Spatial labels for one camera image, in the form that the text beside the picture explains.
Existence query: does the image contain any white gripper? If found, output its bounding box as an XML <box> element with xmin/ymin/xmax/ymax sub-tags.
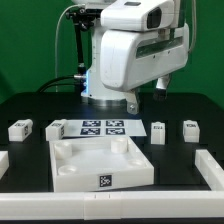
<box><xmin>100</xmin><ymin>24</ymin><xmax>189</xmax><ymax>115</ymax></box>

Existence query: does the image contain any white square tabletop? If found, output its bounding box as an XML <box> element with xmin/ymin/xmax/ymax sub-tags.
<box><xmin>49</xmin><ymin>136</ymin><xmax>154</xmax><ymax>192</ymax></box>

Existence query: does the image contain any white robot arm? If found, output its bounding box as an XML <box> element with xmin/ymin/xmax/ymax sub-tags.
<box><xmin>71</xmin><ymin>0</ymin><xmax>196</xmax><ymax>114</ymax></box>

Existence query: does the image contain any white marker sheet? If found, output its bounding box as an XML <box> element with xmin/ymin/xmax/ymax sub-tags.
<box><xmin>65</xmin><ymin>119</ymin><xmax>146</xmax><ymax>137</ymax></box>

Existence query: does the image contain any black cable bundle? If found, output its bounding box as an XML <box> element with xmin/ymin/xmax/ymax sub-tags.
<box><xmin>36</xmin><ymin>75</ymin><xmax>84</xmax><ymax>94</ymax></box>

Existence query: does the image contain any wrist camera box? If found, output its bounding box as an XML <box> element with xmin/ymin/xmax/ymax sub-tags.
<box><xmin>101</xmin><ymin>0</ymin><xmax>175</xmax><ymax>32</ymax></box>

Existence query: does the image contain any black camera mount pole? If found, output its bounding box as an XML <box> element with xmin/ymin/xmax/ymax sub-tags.
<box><xmin>66</xmin><ymin>7</ymin><xmax>100</xmax><ymax>77</ymax></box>

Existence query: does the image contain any white front fence rail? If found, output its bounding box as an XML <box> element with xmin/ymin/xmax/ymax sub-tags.
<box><xmin>0</xmin><ymin>191</ymin><xmax>224</xmax><ymax>220</ymax></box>

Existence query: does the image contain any grey camera cable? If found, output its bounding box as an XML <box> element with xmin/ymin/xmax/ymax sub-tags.
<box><xmin>54</xmin><ymin>3</ymin><xmax>83</xmax><ymax>93</ymax></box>

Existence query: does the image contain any white left fence rail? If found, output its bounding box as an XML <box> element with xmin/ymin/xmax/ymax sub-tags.
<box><xmin>0</xmin><ymin>151</ymin><xmax>9</xmax><ymax>179</ymax></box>

